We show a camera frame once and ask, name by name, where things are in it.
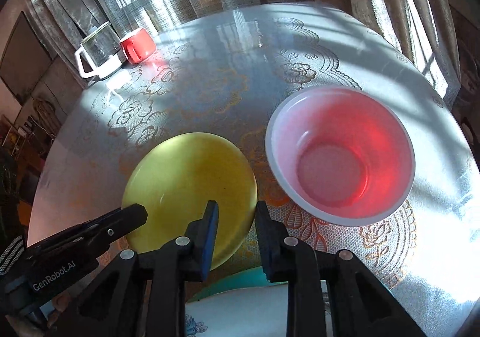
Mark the glass kettle with white handle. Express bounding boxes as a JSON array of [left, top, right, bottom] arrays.
[[74, 21, 122, 79]]

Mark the large white floral plate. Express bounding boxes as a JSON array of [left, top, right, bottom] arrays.
[[184, 279, 334, 337]]

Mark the teal plastic plate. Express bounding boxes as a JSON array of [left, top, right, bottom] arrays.
[[186, 266, 291, 303]]

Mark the person's left hand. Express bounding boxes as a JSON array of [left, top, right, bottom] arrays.
[[47, 294, 77, 326]]

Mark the dark wall board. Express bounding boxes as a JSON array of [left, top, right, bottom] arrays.
[[0, 11, 53, 105]]

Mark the coiled tan rope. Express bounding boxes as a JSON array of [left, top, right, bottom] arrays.
[[32, 97, 57, 128]]

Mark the red mug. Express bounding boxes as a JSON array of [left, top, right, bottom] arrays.
[[119, 27, 157, 64]]

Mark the red plastic bowl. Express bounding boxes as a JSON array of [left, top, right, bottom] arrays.
[[265, 87, 416, 227]]

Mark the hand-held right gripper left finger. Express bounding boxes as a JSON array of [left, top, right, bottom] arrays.
[[77, 200, 220, 337]]

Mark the yellow plastic bowl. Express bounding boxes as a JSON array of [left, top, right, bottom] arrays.
[[121, 133, 258, 272]]

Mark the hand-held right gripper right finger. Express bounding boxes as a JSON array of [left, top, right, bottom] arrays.
[[254, 201, 426, 337]]

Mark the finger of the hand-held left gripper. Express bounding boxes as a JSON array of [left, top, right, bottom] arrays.
[[26, 204, 148, 266]]

